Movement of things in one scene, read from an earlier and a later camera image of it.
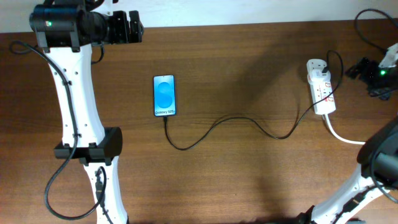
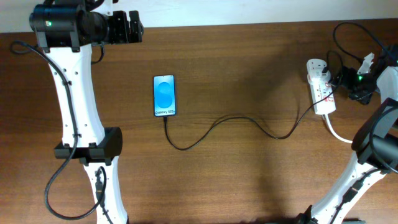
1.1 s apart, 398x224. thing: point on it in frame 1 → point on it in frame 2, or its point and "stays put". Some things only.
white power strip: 324,99 stays put
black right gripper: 364,70 → 347,78
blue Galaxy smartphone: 165,97 stays put
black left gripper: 137,28 stays put
